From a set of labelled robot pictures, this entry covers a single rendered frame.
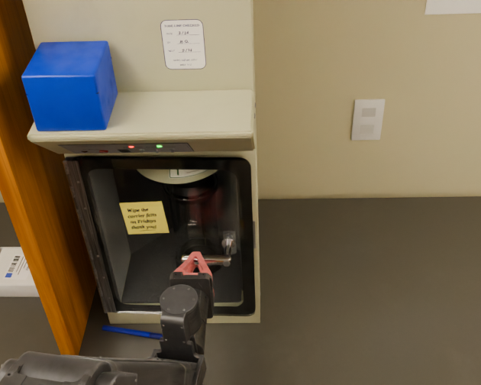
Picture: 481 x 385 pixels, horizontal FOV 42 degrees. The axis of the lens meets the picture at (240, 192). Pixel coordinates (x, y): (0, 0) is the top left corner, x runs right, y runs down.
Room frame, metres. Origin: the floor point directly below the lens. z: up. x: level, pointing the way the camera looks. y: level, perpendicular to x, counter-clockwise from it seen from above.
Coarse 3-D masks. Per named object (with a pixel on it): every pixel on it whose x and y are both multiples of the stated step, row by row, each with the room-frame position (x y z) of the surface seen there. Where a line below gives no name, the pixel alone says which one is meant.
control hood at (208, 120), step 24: (120, 96) 0.83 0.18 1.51; (144, 96) 0.83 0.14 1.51; (168, 96) 0.82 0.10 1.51; (192, 96) 0.82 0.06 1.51; (216, 96) 0.82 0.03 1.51; (240, 96) 0.81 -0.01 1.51; (120, 120) 0.77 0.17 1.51; (144, 120) 0.76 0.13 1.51; (168, 120) 0.76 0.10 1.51; (192, 120) 0.76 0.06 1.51; (216, 120) 0.75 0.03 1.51; (240, 120) 0.75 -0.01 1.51; (48, 144) 0.76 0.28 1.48; (192, 144) 0.76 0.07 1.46; (216, 144) 0.76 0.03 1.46; (240, 144) 0.76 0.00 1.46
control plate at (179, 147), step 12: (72, 144) 0.76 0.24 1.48; (84, 144) 0.76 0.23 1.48; (96, 144) 0.75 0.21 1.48; (108, 144) 0.76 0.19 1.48; (120, 144) 0.76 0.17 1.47; (132, 144) 0.76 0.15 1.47; (144, 144) 0.76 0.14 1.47; (156, 144) 0.76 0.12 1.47; (168, 144) 0.76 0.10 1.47; (180, 144) 0.76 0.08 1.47
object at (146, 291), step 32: (96, 160) 0.84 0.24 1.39; (128, 160) 0.83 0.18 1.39; (160, 160) 0.83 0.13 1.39; (192, 160) 0.82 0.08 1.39; (224, 160) 0.82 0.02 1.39; (96, 192) 0.84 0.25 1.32; (128, 192) 0.83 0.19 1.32; (160, 192) 0.83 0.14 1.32; (192, 192) 0.82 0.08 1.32; (224, 192) 0.82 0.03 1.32; (96, 224) 0.84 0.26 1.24; (192, 224) 0.82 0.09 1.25; (224, 224) 0.82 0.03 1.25; (128, 256) 0.83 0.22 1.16; (160, 256) 0.83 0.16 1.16; (128, 288) 0.84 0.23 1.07; (160, 288) 0.83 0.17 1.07; (224, 288) 0.82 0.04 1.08
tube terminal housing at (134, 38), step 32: (32, 0) 0.85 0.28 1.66; (64, 0) 0.85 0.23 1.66; (96, 0) 0.85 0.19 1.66; (128, 0) 0.84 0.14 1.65; (160, 0) 0.84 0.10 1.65; (192, 0) 0.84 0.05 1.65; (224, 0) 0.84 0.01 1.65; (32, 32) 0.85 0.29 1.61; (64, 32) 0.85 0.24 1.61; (96, 32) 0.85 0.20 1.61; (128, 32) 0.85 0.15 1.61; (160, 32) 0.84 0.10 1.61; (224, 32) 0.84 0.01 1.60; (128, 64) 0.85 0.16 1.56; (160, 64) 0.84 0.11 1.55; (224, 64) 0.84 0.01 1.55; (256, 160) 0.87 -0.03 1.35; (256, 192) 0.84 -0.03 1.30; (256, 224) 0.84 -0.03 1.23; (256, 256) 0.84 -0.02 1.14; (256, 288) 0.84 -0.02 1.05; (128, 320) 0.85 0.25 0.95; (224, 320) 0.84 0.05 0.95; (256, 320) 0.84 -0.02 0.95
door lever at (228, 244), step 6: (228, 240) 0.81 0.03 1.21; (228, 246) 0.80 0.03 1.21; (234, 246) 0.81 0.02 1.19; (228, 252) 0.79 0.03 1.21; (186, 258) 0.78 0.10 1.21; (204, 258) 0.77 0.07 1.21; (210, 258) 0.77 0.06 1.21; (216, 258) 0.77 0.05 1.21; (222, 258) 0.77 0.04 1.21; (228, 258) 0.77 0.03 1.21; (210, 264) 0.77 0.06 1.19; (216, 264) 0.77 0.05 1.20; (222, 264) 0.77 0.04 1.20; (228, 264) 0.76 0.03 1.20
